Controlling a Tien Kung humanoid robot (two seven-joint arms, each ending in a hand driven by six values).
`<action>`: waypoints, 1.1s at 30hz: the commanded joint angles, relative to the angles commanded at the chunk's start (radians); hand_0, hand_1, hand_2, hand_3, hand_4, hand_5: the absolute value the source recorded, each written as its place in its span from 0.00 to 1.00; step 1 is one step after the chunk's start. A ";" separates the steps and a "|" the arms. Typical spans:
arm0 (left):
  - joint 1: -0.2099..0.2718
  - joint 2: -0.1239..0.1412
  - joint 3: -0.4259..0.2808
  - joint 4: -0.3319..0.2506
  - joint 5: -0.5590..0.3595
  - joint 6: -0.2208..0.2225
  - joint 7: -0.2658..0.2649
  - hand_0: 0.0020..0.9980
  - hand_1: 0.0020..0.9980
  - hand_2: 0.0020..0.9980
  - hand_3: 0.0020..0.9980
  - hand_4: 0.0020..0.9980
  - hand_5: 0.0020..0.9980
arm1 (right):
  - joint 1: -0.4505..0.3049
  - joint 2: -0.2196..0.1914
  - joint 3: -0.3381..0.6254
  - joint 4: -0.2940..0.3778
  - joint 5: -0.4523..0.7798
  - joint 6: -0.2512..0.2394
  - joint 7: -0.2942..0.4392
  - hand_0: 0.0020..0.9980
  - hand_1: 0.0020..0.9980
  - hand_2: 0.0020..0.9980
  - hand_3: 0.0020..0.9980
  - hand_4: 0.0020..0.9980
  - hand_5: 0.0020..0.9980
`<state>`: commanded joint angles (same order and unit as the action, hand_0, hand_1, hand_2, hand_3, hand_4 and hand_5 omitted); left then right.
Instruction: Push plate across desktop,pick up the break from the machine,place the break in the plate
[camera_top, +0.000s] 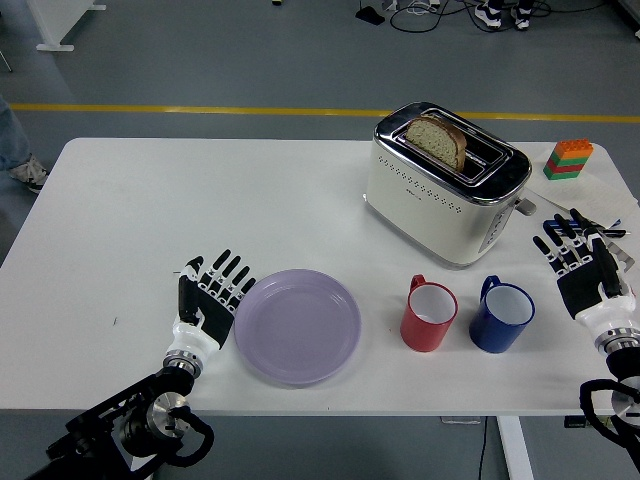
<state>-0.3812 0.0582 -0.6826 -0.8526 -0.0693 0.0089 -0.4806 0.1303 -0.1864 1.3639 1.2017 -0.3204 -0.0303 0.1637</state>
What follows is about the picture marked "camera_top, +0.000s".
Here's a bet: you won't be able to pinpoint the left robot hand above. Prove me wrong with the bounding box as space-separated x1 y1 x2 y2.
169 248 258 358

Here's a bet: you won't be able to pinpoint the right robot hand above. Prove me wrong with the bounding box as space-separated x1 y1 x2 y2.
532 208 640 346

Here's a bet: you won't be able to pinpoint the purple plate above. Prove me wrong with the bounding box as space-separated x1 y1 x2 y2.
233 268 363 387

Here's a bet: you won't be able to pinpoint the bread slice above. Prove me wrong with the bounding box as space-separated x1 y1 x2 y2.
404 114 469 173

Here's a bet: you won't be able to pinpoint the blue mug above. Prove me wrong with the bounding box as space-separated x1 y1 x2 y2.
468 275 536 355

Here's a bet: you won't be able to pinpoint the white paper sheet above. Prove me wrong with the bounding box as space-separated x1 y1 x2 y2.
524 147 640 225

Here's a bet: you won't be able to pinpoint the toy brick stack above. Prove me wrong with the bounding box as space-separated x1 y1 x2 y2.
543 138 595 181

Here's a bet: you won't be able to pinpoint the red mug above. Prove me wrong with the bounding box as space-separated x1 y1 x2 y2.
400 274 459 354

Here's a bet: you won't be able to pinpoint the white table leg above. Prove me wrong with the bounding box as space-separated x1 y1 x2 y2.
496 415 534 480
127 414 166 480

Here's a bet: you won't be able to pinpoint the cream and chrome toaster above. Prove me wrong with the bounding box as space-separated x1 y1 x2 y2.
363 101 539 272

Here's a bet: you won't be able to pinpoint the person's shoe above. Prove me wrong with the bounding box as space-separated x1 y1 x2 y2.
7 153 50 194
510 0 534 31
473 0 503 31

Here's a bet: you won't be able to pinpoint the person's leg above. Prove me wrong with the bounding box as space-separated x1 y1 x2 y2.
0 96 32 172

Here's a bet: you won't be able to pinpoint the white furniture base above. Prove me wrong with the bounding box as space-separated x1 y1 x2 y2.
27 0 107 52

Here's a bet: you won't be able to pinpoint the black foot pedal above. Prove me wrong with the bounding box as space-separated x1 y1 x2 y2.
355 6 386 26

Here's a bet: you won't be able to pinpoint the black cable under table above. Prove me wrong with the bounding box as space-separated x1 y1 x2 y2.
476 417 490 480

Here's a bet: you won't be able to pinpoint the black floor cables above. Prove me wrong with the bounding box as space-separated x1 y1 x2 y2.
389 0 551 34

